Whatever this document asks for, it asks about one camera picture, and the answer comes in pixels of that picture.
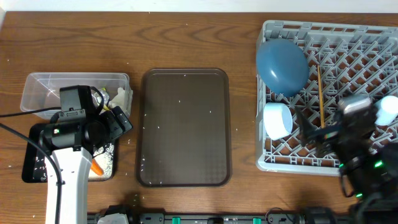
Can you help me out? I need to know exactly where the light blue plastic cup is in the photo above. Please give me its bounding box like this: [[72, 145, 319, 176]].
[[375, 95, 398, 126]]

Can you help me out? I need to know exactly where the light blue rice bowl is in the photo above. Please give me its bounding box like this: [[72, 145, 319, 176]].
[[263, 103, 293, 141]]

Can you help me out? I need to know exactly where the large blue plate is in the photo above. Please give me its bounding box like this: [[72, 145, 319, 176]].
[[256, 39, 309, 97]]

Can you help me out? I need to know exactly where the white paper napkin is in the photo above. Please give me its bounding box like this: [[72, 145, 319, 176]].
[[108, 87, 133, 114]]

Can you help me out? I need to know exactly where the orange carrot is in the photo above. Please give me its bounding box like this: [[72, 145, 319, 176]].
[[91, 159, 104, 176]]

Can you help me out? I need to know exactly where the snack wrapper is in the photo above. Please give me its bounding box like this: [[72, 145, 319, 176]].
[[96, 88, 109, 111]]

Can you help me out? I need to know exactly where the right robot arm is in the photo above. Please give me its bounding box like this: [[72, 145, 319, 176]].
[[295, 106, 397, 223]]

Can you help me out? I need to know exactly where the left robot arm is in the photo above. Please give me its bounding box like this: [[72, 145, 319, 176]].
[[39, 85, 132, 223]]

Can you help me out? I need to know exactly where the grey plastic dishwasher rack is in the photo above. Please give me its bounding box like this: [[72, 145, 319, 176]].
[[255, 20, 397, 176]]

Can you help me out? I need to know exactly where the dark brown serving tray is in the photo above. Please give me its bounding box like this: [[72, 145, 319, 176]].
[[136, 68, 232, 187]]

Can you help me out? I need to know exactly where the white rice pile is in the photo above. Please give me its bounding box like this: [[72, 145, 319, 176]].
[[30, 141, 115, 181]]

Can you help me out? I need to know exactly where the clear plastic bin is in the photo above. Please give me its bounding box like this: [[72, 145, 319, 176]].
[[21, 72, 131, 120]]

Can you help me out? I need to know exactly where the black rectangular tray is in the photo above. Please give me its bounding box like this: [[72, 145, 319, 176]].
[[22, 120, 121, 183]]

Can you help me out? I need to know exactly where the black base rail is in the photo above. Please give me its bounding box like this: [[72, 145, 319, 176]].
[[86, 212, 352, 224]]

